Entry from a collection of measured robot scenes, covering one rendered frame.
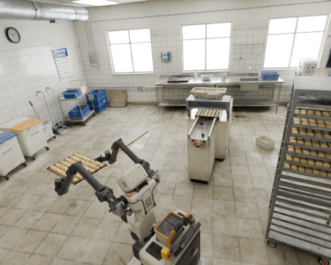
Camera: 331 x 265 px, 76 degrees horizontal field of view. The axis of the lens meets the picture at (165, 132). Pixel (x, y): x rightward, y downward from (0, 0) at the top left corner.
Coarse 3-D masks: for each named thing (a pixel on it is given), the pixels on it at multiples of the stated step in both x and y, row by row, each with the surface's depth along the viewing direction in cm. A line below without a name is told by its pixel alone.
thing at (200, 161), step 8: (200, 120) 367; (208, 120) 364; (200, 128) 339; (208, 128) 337; (192, 136) 317; (200, 136) 315; (208, 144) 309; (192, 152) 324; (200, 152) 320; (208, 152) 315; (192, 160) 330; (200, 160) 326; (208, 160) 321; (192, 168) 337; (200, 168) 332; (208, 168) 327; (192, 176) 344; (200, 176) 339; (208, 176) 334
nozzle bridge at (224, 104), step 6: (192, 96) 380; (228, 96) 366; (186, 102) 366; (192, 102) 371; (198, 102) 368; (204, 102) 364; (210, 102) 352; (216, 102) 348; (222, 102) 345; (228, 102) 342; (186, 108) 371; (192, 108) 371; (198, 108) 367; (204, 108) 364; (210, 108) 360; (216, 108) 356; (222, 108) 353; (228, 108) 346; (228, 114) 362
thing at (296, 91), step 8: (296, 88) 166; (296, 96) 167; (288, 120) 177; (288, 128) 180; (288, 136) 182; (280, 168) 198; (280, 176) 201; (272, 200) 217; (272, 208) 220; (272, 216) 224
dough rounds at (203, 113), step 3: (198, 111) 388; (201, 111) 387; (204, 111) 382; (207, 111) 380; (210, 111) 379; (213, 111) 378; (216, 111) 377; (219, 111) 381; (198, 114) 371; (201, 114) 370; (204, 114) 371; (207, 114) 374; (210, 114) 368; (213, 114) 367; (216, 114) 366; (219, 114) 370
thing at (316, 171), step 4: (284, 164) 208; (288, 164) 205; (292, 164) 204; (288, 168) 201; (292, 168) 199; (296, 168) 198; (300, 168) 197; (304, 168) 200; (308, 168) 197; (312, 168) 198; (316, 168) 196; (312, 172) 194; (316, 172) 191; (320, 172) 191; (324, 172) 190; (328, 172) 192; (328, 176) 188
